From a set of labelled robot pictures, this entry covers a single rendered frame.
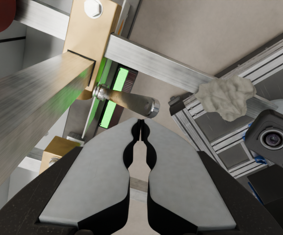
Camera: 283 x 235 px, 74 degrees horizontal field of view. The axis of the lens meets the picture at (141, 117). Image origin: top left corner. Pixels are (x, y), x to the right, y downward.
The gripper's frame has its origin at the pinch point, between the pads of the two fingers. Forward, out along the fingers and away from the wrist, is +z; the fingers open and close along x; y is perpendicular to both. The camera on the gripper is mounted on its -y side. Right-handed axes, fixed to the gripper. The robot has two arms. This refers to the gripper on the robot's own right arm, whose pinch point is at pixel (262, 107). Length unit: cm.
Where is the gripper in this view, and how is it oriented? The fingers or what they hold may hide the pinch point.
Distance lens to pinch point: 38.1
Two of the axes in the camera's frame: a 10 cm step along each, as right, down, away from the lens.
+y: 9.3, 3.4, 1.6
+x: 3.8, -8.2, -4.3
